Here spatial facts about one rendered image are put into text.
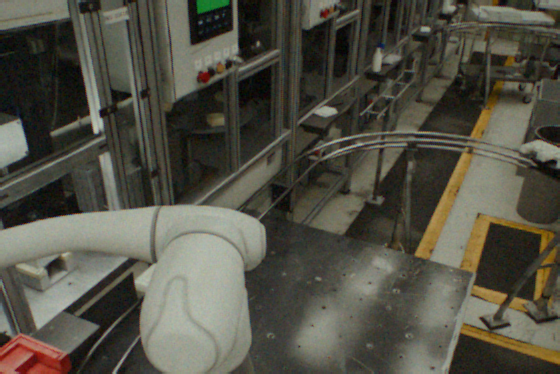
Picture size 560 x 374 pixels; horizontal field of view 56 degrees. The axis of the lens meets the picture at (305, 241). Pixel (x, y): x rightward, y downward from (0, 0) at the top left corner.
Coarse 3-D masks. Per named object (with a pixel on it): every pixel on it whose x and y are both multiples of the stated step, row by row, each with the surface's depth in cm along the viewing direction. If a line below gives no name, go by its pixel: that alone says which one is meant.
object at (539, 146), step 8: (528, 144) 272; (536, 144) 274; (544, 144) 273; (544, 152) 265; (552, 152) 266; (536, 160) 268; (544, 160) 264; (552, 160) 268; (536, 168) 269; (544, 168) 265; (552, 168) 262; (552, 176) 263
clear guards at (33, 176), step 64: (0, 0) 109; (64, 0) 123; (0, 64) 112; (64, 64) 127; (128, 64) 147; (0, 128) 116; (64, 128) 133; (128, 128) 154; (0, 192) 121; (128, 192) 162; (0, 320) 131
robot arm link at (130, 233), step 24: (72, 216) 87; (96, 216) 87; (120, 216) 87; (144, 216) 86; (0, 240) 80; (24, 240) 82; (48, 240) 84; (72, 240) 85; (96, 240) 86; (120, 240) 86; (144, 240) 85; (0, 264) 81
